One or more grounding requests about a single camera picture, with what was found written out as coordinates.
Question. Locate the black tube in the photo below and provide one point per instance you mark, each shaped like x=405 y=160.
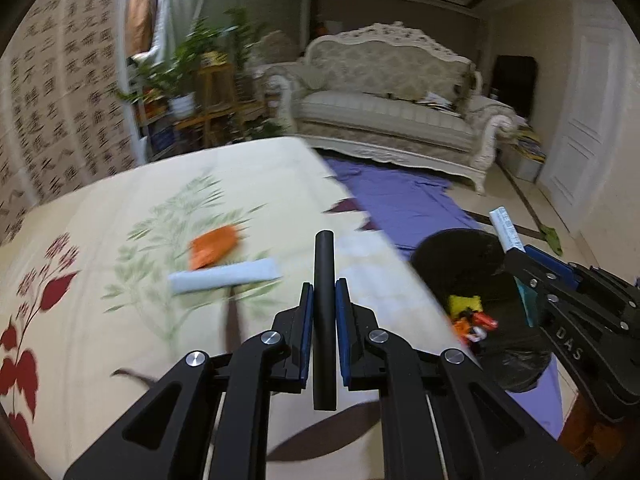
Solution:
x=324 y=310

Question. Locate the purple cloth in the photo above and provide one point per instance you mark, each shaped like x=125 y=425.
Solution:
x=400 y=200

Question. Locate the red printed packet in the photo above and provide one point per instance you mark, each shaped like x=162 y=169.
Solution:
x=486 y=321

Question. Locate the white door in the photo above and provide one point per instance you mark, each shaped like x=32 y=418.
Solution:
x=590 y=125

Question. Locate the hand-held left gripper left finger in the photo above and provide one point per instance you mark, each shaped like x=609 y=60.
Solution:
x=306 y=340

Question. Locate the orange plastic bag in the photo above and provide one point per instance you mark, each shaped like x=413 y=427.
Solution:
x=462 y=329

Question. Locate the tall green plant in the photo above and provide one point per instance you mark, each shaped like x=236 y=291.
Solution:
x=245 y=45

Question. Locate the pile of papers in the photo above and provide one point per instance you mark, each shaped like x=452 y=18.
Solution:
x=439 y=102

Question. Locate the ornate cream sofa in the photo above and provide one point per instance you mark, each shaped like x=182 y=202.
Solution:
x=380 y=110

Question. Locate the light blue tube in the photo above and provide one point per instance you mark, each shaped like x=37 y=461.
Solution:
x=225 y=276

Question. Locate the calligraphy wall hanging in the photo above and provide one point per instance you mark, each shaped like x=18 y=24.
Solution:
x=65 y=110

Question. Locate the metal shelf rack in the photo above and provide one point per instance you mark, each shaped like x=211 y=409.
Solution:
x=150 y=125

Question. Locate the white printed tube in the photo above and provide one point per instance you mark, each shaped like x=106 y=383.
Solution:
x=506 y=227

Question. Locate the yellow patterned flower pot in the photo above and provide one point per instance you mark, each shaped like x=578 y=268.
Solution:
x=216 y=58

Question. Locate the wooden plant stand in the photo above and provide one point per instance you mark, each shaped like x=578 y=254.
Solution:
x=220 y=105

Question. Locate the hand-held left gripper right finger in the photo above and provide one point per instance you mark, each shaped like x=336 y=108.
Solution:
x=342 y=340

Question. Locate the grey storage box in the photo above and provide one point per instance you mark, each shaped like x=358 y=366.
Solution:
x=525 y=160

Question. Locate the hanging curtain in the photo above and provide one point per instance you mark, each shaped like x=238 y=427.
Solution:
x=150 y=5

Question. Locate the black trash bin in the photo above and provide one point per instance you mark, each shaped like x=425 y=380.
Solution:
x=460 y=260

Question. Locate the plant in yellow pot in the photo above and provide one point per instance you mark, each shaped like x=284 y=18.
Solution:
x=202 y=37

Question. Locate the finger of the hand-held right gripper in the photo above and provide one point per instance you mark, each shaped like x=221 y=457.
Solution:
x=557 y=267
x=535 y=285

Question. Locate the yellow packet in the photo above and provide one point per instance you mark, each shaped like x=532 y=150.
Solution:
x=464 y=305

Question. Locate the orange packet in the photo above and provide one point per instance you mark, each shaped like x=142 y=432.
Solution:
x=215 y=246

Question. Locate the floral bedsheet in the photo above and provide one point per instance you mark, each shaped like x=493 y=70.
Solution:
x=150 y=360

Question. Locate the leafy plant in white pot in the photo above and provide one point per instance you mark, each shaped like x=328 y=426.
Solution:
x=150 y=77

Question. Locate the white flower pot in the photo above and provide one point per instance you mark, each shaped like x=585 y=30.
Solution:
x=182 y=105

